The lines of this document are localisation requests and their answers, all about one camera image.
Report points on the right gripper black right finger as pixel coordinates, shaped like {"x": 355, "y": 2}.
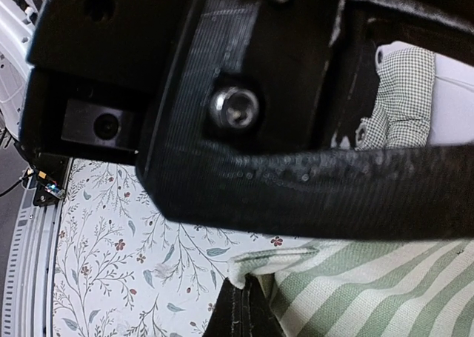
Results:
{"x": 257, "y": 319}

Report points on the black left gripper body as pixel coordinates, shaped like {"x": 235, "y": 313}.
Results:
{"x": 116, "y": 79}

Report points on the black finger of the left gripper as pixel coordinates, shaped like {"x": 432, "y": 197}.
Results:
{"x": 384, "y": 194}

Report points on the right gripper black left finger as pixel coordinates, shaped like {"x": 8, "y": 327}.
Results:
{"x": 226, "y": 319}

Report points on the green striped pet tent fabric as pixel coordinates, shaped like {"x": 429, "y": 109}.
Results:
{"x": 361, "y": 288}

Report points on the green checkered cushion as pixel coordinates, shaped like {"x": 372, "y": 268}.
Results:
{"x": 401, "y": 116}

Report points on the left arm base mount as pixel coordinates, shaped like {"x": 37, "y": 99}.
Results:
{"x": 48, "y": 172}

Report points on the front aluminium rail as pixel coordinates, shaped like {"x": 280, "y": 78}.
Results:
{"x": 27, "y": 304}

